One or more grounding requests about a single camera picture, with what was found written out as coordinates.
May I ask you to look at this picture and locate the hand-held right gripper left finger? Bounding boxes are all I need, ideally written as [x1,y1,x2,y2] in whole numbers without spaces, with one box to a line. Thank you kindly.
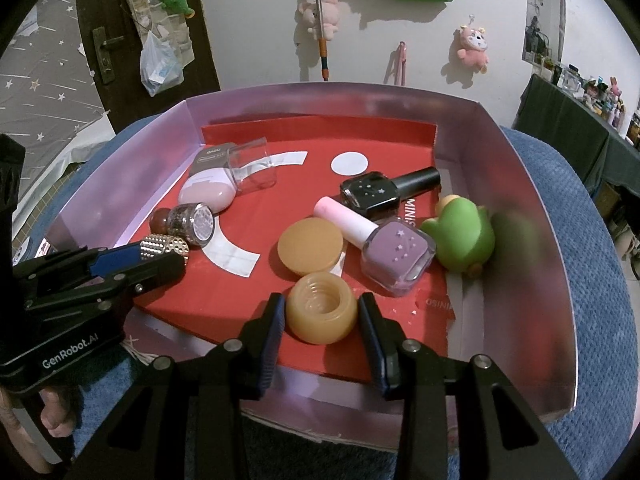
[70,292,288,480]

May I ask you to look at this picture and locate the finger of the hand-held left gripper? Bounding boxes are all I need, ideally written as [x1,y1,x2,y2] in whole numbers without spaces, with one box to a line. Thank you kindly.
[12,242,151,286]
[22,252,187,321]

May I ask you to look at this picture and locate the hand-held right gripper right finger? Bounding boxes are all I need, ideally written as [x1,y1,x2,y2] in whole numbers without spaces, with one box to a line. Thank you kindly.
[356,291,583,480]

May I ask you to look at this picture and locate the silver studded bottle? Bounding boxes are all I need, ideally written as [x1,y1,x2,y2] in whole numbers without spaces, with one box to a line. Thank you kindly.
[139,233,191,266]

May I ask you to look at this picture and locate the lilac earbuds case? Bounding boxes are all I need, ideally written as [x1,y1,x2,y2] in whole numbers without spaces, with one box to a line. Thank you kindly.
[178,166,238,213]

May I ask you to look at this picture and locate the purple nail polish pink cap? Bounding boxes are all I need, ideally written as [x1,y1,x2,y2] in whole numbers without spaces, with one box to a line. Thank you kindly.
[314,196,437,297]

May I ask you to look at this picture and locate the brown eyeshadow case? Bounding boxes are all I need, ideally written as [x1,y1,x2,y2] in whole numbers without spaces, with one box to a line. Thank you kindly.
[192,144,236,178]

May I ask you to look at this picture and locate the green duck toy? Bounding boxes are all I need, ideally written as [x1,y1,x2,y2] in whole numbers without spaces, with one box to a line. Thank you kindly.
[419,194,497,277]

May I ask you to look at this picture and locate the black nail polish bottle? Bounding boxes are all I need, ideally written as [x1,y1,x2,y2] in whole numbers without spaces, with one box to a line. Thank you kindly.
[340,166,442,223]

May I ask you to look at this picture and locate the shallow cardboard box red liner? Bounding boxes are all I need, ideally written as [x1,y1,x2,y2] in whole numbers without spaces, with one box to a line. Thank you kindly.
[42,81,581,456]

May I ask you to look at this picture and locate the person's left hand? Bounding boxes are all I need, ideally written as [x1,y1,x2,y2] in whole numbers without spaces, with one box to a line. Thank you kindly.
[0,387,77,473]

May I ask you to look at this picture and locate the grey star-print sheet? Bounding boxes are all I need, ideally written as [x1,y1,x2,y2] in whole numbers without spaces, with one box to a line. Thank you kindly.
[0,0,113,161]

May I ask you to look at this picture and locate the clear plastic bag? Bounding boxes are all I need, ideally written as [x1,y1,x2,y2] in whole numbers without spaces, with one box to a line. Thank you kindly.
[139,30,185,98]

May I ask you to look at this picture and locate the dark brown door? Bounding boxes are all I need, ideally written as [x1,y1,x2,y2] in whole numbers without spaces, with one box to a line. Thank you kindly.
[75,0,223,133]

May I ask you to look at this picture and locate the hanging clear organizer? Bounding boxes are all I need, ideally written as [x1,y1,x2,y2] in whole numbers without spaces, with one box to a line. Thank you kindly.
[112,0,196,68]

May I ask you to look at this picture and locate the orange-tipped pencil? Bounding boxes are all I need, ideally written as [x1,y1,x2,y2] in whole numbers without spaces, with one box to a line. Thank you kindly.
[311,0,333,82]

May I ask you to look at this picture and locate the table with dark cloth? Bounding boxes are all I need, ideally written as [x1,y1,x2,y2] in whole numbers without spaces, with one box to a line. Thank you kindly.
[512,74,640,201]

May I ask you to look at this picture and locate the pale pink plush toy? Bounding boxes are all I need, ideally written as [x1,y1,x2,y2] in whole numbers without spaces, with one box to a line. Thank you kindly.
[297,0,341,42]

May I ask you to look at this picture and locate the pink plush toy with horns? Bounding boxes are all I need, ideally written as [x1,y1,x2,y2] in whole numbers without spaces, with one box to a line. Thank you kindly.
[454,15,491,73]

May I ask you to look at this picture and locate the row of cosmetic bottles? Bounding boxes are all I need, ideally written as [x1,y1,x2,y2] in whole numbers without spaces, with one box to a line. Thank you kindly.
[550,62,640,148]

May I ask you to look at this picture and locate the door handle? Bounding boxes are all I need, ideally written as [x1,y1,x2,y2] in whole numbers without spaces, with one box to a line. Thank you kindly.
[91,26,126,86]

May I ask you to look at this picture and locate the wall mirror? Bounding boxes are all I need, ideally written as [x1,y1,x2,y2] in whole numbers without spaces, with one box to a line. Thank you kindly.
[521,0,566,68]

